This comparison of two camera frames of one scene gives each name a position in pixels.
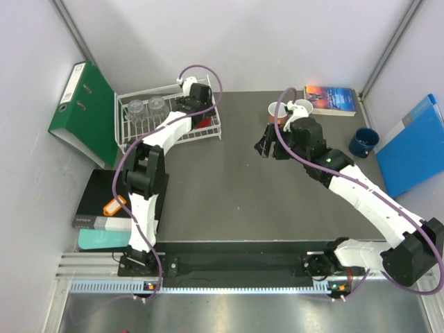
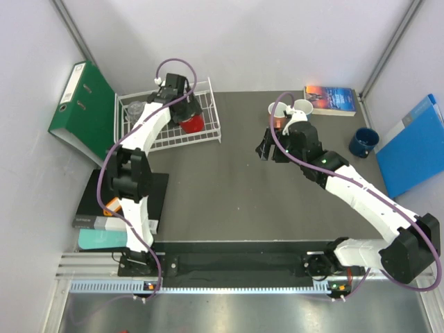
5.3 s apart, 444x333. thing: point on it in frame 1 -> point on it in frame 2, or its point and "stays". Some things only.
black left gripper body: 207,113 -> 186,109
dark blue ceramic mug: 363,141 stays
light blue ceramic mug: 306,103 stays
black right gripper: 263,146 stays
